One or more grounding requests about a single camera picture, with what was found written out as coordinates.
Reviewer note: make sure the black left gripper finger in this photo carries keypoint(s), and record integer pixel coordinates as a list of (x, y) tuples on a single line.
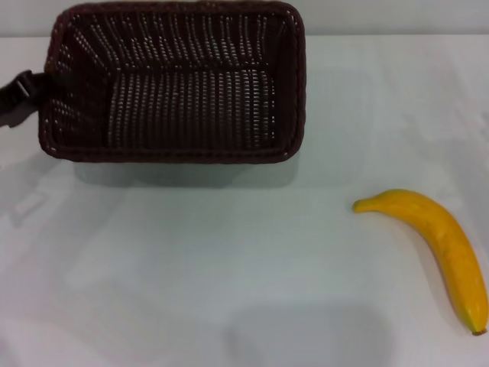
[(17, 119), (23, 89)]

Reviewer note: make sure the dark brown woven basket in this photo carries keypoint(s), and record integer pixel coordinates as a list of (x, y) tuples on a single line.
[(191, 99)]

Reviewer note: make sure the yellow banana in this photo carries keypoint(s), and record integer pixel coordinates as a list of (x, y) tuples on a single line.
[(443, 233)]

